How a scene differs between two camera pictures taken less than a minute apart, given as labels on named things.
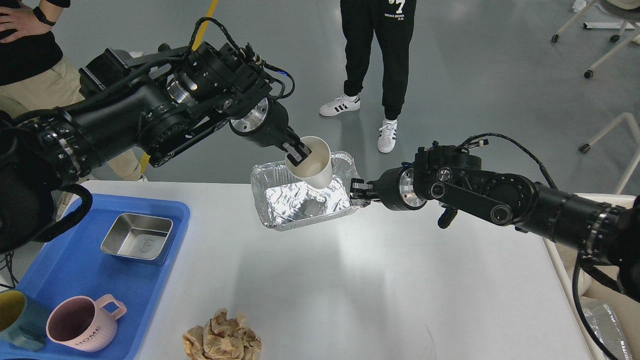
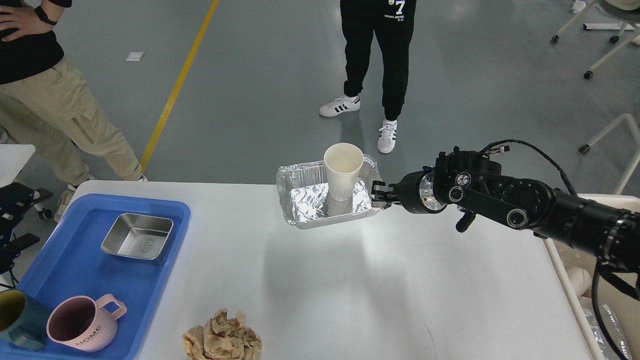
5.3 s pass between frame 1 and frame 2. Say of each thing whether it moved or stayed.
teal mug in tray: stayed
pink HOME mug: stayed
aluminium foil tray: moved
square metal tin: stayed
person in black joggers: stayed
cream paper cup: moved
